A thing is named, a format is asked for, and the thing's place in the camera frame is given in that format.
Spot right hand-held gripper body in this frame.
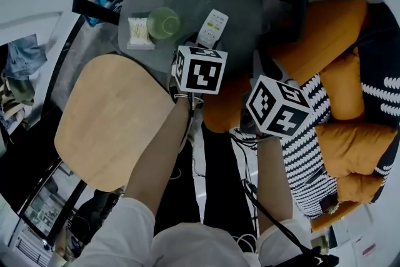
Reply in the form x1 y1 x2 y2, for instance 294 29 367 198
239 51 314 142

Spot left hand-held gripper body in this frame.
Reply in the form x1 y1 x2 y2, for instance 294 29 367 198
170 45 228 95

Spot white remote control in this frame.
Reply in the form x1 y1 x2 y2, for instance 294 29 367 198
196 8 229 49

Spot green plastic cup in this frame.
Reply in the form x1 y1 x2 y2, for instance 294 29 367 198
146 6 182 41

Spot clear cotton swab packet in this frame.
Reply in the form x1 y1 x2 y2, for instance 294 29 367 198
126 16 156 51

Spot person's right forearm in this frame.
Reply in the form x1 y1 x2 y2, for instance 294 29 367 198
256 136 296 234

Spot person's left forearm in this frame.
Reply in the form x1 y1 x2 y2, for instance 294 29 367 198
124 96 196 223

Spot oval wooden table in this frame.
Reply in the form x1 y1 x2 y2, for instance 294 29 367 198
54 54 176 193

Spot silver wrist bangle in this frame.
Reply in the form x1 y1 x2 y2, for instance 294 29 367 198
174 93 204 103

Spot orange cushion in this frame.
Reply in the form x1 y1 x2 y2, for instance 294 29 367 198
315 123 398 204
319 47 366 121

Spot person's black trousers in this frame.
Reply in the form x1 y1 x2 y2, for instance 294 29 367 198
152 121 260 240

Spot dark plastic bin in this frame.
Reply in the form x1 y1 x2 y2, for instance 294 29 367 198
84 0 131 28

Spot person's white shirt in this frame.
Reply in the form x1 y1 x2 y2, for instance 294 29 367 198
71 196 313 267

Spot blue denim garment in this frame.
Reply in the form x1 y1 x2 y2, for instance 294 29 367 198
4 34 48 82

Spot olive green garment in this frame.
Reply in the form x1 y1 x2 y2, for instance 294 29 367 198
1 70 35 107

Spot beige tote bag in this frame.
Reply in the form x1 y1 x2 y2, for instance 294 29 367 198
0 99 31 132

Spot black glass-door cabinet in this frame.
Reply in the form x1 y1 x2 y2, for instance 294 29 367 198
0 121 94 248

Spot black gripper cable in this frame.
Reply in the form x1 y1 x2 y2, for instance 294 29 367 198
229 129 262 156
177 96 201 179

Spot white cable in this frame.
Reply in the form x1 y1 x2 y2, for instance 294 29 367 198
232 233 258 253

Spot person's black strap bag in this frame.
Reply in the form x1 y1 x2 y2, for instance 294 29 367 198
243 181 340 267

